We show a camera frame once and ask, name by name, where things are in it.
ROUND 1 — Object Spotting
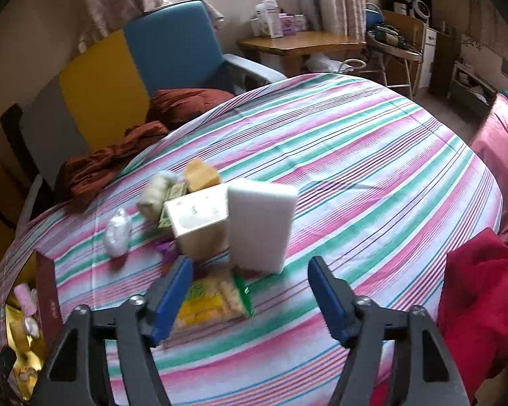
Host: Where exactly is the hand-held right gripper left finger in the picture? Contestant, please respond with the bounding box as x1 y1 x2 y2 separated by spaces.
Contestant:
33 256 194 406

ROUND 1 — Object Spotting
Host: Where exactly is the small green patterned box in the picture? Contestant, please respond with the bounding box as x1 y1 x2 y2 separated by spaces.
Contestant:
158 184 187 228

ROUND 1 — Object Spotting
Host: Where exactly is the grey yellow blue armchair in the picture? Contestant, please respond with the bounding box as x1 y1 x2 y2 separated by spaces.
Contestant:
0 0 289 204

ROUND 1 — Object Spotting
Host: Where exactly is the orange-tan block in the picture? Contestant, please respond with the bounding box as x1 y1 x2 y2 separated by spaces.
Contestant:
183 158 221 193

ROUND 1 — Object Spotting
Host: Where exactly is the cream carton box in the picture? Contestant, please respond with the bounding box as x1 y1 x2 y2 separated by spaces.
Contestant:
163 184 231 261

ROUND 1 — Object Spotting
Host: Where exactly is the purple carton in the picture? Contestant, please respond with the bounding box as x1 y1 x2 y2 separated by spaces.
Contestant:
279 14 308 35

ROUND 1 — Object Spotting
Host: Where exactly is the clear plastic item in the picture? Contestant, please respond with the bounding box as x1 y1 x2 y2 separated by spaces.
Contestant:
104 208 133 258

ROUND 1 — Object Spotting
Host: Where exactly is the patterned curtain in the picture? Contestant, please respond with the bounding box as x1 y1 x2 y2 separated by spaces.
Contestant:
76 0 166 47

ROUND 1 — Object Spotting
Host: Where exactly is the gold tin box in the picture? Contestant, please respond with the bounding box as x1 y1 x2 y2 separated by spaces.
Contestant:
0 249 64 402

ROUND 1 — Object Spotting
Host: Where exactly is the wooden side table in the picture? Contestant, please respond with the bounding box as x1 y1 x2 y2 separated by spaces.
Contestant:
237 31 367 79

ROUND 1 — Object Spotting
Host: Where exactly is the metal folding chair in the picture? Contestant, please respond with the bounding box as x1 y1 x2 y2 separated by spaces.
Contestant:
364 2 426 98

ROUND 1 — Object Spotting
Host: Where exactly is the white fan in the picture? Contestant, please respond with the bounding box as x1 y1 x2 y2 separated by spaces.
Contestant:
410 0 432 22

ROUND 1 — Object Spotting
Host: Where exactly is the brown cushion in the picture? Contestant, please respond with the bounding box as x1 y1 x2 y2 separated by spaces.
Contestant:
146 88 235 130

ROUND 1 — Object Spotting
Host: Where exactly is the white plastic bag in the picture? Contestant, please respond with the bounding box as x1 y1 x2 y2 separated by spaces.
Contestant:
307 55 343 74

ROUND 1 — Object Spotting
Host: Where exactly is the white gauze roll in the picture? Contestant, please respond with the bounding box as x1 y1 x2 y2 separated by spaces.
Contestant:
136 172 175 221

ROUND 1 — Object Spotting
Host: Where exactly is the striped tablecloth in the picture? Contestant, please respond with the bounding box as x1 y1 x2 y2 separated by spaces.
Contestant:
0 74 504 406

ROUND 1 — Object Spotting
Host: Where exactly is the yellow green snack packet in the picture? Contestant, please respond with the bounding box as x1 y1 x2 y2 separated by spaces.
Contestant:
169 268 255 339

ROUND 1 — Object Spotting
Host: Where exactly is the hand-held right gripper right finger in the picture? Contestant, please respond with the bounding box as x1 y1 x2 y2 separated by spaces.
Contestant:
308 256 470 406

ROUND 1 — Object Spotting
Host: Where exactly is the pink bedcover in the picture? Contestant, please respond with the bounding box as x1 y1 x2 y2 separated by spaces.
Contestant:
470 93 508 246

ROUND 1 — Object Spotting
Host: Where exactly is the red cloth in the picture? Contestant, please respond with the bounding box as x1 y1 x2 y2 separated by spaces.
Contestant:
438 227 508 402

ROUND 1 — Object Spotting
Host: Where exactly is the brown cloth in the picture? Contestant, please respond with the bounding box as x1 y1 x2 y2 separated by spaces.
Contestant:
55 120 170 204

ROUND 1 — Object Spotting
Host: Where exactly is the white carton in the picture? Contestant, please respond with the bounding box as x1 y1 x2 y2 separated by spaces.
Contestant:
251 0 280 38

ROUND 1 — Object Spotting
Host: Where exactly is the low wooden shelf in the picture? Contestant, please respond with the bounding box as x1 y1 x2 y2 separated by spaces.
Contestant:
449 59 498 119

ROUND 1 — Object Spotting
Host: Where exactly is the purple wrapper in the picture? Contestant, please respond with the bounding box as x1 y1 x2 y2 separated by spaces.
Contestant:
154 239 183 269

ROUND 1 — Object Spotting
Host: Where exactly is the white foam block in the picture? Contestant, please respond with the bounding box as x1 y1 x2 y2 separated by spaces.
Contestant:
227 178 299 275

